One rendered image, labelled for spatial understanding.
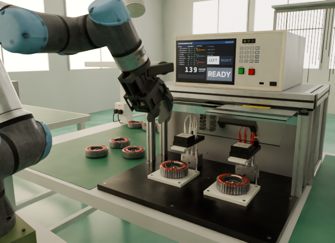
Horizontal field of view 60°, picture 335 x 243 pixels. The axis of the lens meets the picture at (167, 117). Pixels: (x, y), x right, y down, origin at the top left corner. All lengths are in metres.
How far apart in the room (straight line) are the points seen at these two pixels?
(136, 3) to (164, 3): 6.80
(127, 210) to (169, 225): 0.16
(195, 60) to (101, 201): 0.64
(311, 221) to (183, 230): 0.39
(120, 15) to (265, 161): 0.88
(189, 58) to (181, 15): 7.45
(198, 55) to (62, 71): 5.25
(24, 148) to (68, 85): 5.59
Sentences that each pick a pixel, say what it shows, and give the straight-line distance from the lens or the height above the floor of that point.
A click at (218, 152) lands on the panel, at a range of 1.33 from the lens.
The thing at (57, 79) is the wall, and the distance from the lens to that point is 6.22.
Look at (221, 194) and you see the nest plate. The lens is 1.01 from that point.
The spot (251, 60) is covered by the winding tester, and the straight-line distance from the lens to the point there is 1.09.
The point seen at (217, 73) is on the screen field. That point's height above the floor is 1.17.
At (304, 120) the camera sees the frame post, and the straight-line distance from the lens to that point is 1.02.
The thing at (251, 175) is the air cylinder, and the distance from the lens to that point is 1.16.
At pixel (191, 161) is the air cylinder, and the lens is 1.25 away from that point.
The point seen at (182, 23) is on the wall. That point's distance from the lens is 8.59.
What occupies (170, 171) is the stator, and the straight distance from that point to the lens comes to 1.10.
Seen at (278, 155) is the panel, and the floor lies 0.85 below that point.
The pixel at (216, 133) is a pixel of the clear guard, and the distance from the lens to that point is 0.86.
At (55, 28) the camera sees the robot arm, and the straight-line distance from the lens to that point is 0.59.
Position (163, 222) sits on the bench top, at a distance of 0.93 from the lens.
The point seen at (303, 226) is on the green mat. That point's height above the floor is 0.75.
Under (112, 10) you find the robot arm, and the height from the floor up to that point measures 1.32.
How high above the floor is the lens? 1.23
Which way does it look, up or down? 12 degrees down
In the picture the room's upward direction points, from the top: straight up
